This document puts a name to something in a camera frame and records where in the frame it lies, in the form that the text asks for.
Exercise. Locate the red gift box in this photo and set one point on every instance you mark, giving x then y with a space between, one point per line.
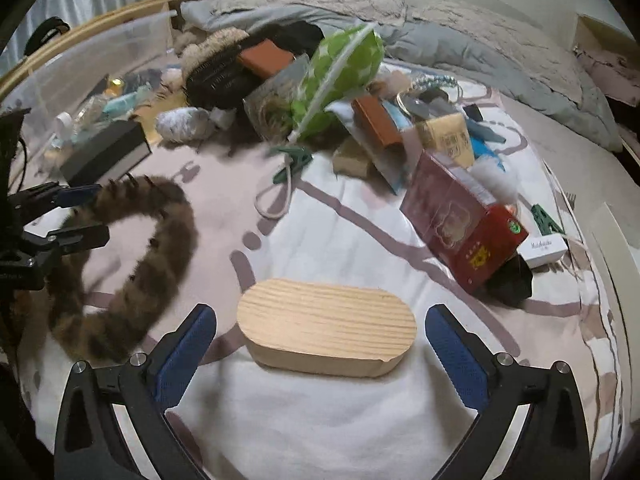
470 240

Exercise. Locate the green clothespin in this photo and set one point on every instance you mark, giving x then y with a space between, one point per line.
545 220
300 160

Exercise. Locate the white fluffy pompom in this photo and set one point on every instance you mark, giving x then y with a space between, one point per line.
492 180

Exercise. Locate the small wooden block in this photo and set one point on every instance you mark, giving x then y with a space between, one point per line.
352 162

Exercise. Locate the small white box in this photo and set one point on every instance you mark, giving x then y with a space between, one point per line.
542 251

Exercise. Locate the blue plastic piece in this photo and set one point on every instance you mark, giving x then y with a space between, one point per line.
482 147

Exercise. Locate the clear plastic storage bin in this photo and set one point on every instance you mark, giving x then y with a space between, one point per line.
60 75

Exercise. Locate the black book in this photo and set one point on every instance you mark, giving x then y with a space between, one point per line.
105 145

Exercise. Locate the white cardboard sheet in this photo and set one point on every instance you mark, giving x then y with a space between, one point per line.
612 255

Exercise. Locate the black curved headband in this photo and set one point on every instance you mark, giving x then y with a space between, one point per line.
47 30

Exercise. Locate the oval wooden box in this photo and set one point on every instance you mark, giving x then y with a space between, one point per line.
325 325

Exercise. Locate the green dotted pouch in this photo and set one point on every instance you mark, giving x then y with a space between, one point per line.
345 70

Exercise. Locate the black shaggy cloth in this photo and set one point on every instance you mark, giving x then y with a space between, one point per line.
290 34

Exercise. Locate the clear bag of twine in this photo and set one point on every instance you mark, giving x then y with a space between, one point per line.
270 110

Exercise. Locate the grey duvet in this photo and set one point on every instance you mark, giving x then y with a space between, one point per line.
500 65

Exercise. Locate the low wooden shelf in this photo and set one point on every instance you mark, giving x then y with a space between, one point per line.
125 10

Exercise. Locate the cream pompom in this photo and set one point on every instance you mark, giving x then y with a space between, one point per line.
172 78

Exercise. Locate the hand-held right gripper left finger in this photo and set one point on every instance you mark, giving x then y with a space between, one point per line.
185 360

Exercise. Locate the yellow paper box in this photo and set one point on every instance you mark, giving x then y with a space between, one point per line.
447 140

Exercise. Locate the brown furry headband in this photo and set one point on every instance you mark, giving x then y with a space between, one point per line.
165 265

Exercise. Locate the cardboard box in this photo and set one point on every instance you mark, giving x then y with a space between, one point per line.
595 30

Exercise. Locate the beige fleece hat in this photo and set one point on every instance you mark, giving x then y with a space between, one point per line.
210 42

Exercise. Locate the black knit hat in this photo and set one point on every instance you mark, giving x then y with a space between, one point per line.
215 80

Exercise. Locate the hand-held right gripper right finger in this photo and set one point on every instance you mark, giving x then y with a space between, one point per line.
457 360

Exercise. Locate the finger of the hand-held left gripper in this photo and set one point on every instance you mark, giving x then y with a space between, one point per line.
80 195
80 237

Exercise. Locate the white crocheted ball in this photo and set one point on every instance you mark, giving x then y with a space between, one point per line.
180 125

